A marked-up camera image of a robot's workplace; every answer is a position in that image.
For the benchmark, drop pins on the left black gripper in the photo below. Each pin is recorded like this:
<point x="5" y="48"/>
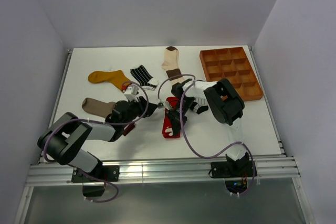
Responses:
<point x="142" y="104"/>

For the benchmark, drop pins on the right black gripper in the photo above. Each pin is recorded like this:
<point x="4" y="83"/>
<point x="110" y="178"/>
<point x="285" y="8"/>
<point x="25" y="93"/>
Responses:
<point x="176" y="121"/>

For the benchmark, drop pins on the red christmas sock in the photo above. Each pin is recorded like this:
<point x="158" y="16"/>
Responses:
<point x="167" y="130"/>

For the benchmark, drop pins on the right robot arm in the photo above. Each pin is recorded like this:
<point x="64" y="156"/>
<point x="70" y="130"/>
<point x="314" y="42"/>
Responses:
<point x="226" y="106"/>

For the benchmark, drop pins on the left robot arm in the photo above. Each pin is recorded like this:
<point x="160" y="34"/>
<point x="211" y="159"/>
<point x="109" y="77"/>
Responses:
<point x="63" y="141"/>

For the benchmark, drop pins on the taupe sock maroon stripes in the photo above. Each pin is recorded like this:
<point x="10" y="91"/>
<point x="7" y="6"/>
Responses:
<point x="100" y="132"/>

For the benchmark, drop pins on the white black striped sock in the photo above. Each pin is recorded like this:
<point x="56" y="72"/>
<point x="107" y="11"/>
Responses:
<point x="199" y="105"/>

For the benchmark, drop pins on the mustard yellow striped sock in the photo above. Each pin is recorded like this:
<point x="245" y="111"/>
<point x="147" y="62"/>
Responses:
<point x="117" y="78"/>

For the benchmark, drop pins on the navy white striped sock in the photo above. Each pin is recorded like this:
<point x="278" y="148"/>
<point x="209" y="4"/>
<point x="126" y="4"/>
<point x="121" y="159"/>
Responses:
<point x="142" y="76"/>

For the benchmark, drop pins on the cream brown block sock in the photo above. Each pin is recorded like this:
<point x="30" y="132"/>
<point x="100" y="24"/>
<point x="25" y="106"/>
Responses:
<point x="171" y="65"/>

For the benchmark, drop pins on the orange wooden compartment tray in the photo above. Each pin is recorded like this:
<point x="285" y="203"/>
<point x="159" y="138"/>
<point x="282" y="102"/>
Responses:
<point x="232" y="64"/>

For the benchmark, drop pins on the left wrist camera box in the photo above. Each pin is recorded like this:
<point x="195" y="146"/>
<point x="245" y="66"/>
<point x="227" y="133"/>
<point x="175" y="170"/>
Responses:
<point x="131" y="92"/>

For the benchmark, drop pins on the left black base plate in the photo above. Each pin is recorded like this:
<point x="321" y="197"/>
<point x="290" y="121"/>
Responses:
<point x="110" y="172"/>

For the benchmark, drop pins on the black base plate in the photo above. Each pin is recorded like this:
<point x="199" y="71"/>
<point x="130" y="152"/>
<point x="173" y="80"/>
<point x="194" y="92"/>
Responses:
<point x="228" y="169"/>
<point x="110" y="172"/>

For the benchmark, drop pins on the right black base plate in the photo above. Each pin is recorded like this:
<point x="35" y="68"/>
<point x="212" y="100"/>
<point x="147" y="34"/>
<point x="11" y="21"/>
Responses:
<point x="228" y="169"/>

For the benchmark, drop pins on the aluminium front rail frame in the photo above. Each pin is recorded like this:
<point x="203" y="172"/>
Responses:
<point x="163" y="171"/>

